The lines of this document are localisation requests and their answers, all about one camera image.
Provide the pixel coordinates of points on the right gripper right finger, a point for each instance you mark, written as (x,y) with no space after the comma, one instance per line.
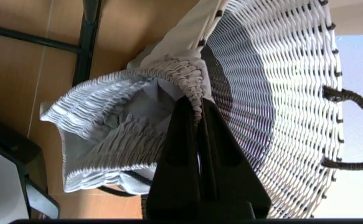
(231,193)

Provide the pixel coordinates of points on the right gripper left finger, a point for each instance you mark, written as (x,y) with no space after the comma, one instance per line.
(175,193)

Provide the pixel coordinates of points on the pale grey garment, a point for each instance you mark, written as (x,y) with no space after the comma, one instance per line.
(112,130)

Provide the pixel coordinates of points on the white laundry basket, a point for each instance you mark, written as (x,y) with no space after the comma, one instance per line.
(287,93)

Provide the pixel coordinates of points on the black clothes rack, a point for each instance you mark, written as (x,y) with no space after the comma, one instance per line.
(86,37)

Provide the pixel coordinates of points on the beige curtain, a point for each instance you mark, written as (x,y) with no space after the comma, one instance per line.
(355,15)

